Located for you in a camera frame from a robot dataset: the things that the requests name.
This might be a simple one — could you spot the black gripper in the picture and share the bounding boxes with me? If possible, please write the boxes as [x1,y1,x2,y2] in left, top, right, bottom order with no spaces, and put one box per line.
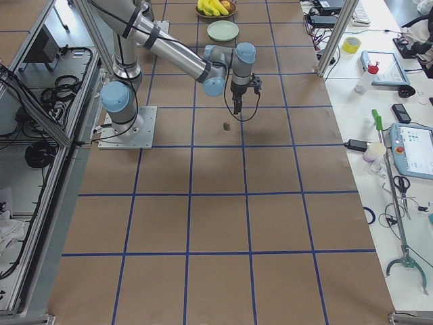
[230,83,249,115]

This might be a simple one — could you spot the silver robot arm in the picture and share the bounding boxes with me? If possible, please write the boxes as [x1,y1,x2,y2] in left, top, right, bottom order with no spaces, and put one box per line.
[90,1,262,117]

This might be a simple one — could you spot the light green plate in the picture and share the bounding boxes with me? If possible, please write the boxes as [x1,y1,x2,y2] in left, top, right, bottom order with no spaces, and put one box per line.
[206,20,240,42]

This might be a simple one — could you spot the wicker fruit basket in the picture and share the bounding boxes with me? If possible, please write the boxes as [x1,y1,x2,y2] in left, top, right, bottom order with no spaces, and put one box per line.
[195,6,237,18]

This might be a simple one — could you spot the yellow banana bunch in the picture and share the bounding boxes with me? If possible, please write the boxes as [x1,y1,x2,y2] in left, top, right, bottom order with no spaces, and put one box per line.
[197,0,230,17]

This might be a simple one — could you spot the black power brick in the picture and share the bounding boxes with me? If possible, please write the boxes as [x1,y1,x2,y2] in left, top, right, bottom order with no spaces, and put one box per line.
[308,16,338,28]

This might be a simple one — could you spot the yellow tape roll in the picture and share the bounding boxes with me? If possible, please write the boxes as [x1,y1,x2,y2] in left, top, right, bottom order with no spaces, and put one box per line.
[342,37,361,54]

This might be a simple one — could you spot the black power adapter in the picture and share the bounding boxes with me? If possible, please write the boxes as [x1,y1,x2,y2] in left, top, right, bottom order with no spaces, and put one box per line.
[343,139,369,152]

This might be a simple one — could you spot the clear bottle red cap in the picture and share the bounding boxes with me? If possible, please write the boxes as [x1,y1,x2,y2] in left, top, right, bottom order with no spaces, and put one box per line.
[354,62,379,94]

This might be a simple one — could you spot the white paper cup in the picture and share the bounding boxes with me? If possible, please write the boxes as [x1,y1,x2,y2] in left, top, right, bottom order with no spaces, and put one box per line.
[362,142,386,163]

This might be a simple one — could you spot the far teach pendant tablet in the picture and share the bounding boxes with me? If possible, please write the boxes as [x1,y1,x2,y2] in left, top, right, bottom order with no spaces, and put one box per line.
[360,50,410,87]

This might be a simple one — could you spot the teach pendant tablet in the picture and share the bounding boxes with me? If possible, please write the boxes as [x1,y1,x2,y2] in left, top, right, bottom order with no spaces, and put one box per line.
[389,123,432,179]
[360,50,410,87]

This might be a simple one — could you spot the black remote control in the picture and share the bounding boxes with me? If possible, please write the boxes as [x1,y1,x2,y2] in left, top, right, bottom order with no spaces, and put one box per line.
[392,104,411,124]

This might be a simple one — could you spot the near teach pendant tablet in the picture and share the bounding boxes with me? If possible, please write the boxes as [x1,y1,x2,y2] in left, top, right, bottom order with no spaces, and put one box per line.
[389,123,432,179]

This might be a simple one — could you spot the blue tape roll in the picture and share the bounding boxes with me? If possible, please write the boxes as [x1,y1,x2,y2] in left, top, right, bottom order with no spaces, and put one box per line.
[363,207,376,225]

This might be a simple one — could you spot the black scissors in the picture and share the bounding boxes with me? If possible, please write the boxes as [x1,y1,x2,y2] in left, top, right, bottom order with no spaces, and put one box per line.
[393,175,411,194]

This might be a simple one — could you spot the long reacher grabber tool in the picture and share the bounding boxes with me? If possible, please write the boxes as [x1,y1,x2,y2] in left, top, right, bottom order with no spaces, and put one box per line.
[371,108,429,295]

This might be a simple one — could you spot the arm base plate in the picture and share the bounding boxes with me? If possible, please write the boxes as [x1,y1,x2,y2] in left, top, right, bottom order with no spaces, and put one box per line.
[97,106,158,150]
[133,19,173,50]

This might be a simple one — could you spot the aluminium frame post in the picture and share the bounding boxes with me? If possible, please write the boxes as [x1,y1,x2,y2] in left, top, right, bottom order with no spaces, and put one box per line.
[317,0,358,77]

